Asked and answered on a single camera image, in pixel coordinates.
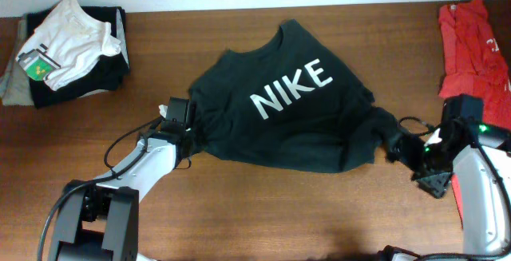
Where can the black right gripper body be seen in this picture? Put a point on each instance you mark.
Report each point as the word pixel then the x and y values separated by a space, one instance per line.
pixel 424 158

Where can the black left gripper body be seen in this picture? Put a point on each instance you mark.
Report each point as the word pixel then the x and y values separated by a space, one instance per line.
pixel 190 131

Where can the dark green Nike t-shirt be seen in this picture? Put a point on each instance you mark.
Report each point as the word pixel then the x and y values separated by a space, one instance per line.
pixel 290 104

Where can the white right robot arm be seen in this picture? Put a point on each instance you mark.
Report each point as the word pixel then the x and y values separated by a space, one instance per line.
pixel 465 153

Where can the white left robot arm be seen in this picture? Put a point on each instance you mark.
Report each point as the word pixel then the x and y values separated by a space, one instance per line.
pixel 98 219

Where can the black folded garment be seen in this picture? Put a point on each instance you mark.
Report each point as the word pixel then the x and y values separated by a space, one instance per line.
pixel 107 74

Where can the red t-shirt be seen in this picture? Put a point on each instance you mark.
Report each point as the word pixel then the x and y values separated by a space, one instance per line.
pixel 473 62

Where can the white folded t-shirt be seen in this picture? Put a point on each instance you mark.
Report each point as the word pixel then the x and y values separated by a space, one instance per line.
pixel 66 46

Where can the grey folded garment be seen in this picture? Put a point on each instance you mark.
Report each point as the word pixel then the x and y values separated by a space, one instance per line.
pixel 15 86

